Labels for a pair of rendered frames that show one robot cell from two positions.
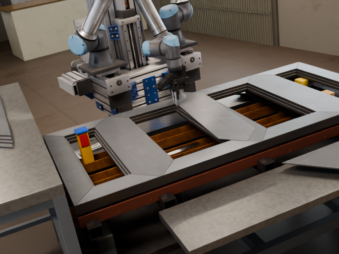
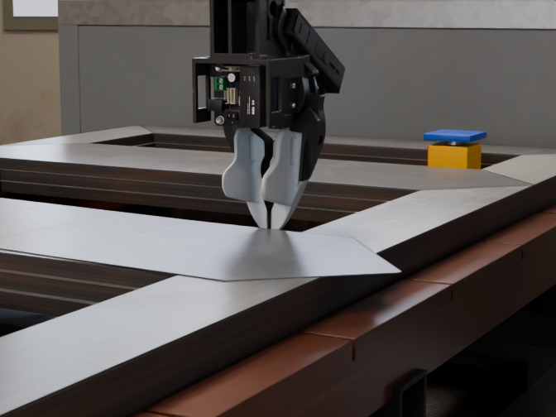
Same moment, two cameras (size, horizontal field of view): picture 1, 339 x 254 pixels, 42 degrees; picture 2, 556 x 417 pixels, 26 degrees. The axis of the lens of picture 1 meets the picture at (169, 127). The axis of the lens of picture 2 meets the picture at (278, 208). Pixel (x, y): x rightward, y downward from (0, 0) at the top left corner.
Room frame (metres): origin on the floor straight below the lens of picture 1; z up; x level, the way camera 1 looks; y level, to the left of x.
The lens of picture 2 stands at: (2.90, -0.71, 1.04)
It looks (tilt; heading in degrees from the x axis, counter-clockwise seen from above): 10 degrees down; 139
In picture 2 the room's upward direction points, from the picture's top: straight up
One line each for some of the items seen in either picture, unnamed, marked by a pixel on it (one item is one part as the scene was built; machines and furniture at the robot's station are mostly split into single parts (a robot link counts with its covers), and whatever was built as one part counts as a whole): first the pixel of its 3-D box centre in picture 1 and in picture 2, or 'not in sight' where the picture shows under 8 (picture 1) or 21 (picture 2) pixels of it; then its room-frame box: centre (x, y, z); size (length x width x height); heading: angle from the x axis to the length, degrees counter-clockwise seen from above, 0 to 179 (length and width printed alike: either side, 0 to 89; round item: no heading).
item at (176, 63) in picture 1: (173, 62); not in sight; (2.15, -0.07, 1.08); 0.08 x 0.08 x 0.05
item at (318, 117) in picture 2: not in sight; (295, 127); (2.16, -0.05, 0.94); 0.05 x 0.02 x 0.09; 20
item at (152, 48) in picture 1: (155, 47); not in sight; (2.21, 0.01, 1.16); 0.11 x 0.11 x 0.08; 62
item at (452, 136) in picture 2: (81, 131); (455, 141); (1.93, 0.42, 0.88); 0.06 x 0.06 x 0.02; 20
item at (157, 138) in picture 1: (199, 129); not in sight; (2.15, -0.16, 0.70); 1.66 x 0.08 x 0.05; 110
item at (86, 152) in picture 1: (86, 150); (452, 221); (1.93, 0.42, 0.78); 0.05 x 0.05 x 0.19; 20
